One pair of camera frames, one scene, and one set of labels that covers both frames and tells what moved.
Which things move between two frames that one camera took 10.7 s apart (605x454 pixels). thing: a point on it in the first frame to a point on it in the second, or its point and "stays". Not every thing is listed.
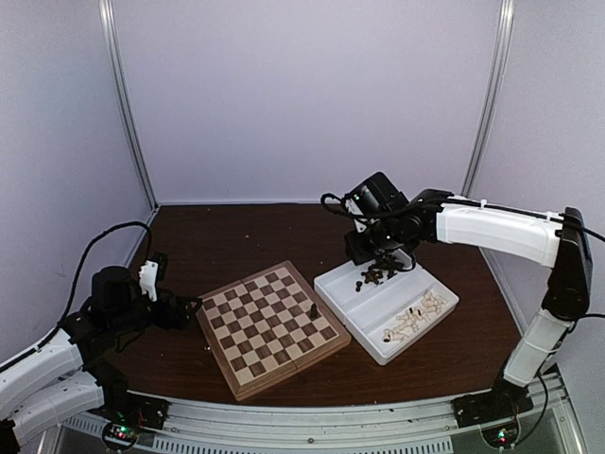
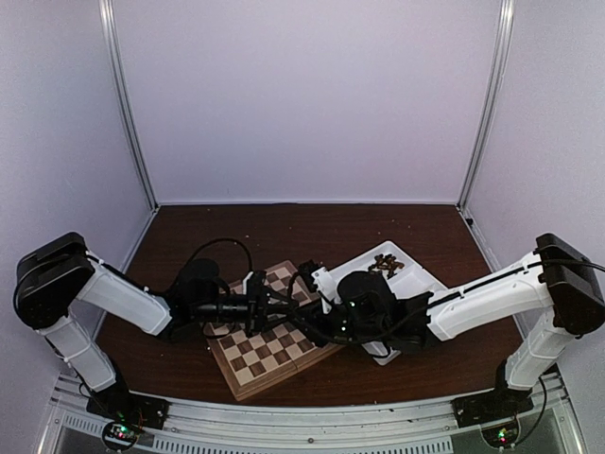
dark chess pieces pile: x=382 y=267 stays
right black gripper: x=358 y=253 to x=325 y=334
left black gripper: x=179 y=321 to x=257 y=298
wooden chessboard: x=267 y=326 stays
